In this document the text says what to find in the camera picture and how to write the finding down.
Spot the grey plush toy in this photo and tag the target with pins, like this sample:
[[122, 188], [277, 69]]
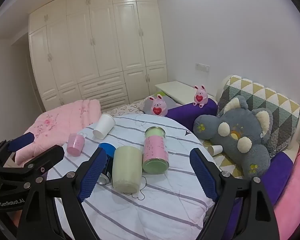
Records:
[[240, 130]]

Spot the white nightstand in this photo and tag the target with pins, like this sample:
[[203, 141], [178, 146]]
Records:
[[175, 88]]

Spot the triangle patterned quilted cover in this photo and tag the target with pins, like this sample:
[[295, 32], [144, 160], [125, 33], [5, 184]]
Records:
[[267, 97]]

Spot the pink and green tumbler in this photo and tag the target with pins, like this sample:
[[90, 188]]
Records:
[[155, 152]]

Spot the pink fleece blanket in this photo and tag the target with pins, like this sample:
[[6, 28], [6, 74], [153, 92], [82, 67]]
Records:
[[295, 187]]

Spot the cream wardrobe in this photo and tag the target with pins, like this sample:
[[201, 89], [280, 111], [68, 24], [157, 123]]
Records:
[[90, 42]]

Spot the white wall socket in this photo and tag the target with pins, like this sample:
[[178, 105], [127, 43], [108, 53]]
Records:
[[202, 66]]

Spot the pink floral quilt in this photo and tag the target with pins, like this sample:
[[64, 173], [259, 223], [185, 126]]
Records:
[[65, 115]]

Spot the large pink rabbit toy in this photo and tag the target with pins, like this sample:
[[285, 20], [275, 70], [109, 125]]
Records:
[[157, 105]]

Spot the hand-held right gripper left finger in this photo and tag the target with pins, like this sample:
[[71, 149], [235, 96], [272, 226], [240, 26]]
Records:
[[92, 175]]

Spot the white striped quilt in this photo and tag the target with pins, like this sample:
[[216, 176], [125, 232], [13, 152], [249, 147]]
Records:
[[165, 205]]

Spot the yellow triangle bed sheet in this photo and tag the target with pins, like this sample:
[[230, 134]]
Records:
[[225, 165]]

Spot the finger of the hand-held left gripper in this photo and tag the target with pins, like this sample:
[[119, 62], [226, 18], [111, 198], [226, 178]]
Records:
[[43, 158], [21, 141]]

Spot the pale green cup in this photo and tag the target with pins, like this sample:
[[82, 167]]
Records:
[[126, 170]]

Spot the large white paper cup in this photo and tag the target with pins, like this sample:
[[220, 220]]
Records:
[[103, 126]]

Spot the purple bolster pillow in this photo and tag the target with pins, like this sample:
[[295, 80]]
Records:
[[185, 115], [277, 175]]

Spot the pink plastic cup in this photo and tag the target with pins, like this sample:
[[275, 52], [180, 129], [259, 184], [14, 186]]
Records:
[[75, 145]]

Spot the small pink rabbit toy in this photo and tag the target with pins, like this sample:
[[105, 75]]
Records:
[[200, 97]]

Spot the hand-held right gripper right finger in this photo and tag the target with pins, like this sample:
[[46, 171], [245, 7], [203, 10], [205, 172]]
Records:
[[203, 175]]

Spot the blue and black cup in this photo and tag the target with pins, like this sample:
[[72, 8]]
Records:
[[108, 150]]

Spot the heart print bed sheet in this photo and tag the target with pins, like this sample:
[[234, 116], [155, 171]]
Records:
[[122, 110]]

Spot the small white paper cup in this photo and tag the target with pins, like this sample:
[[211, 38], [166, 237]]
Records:
[[215, 149]]

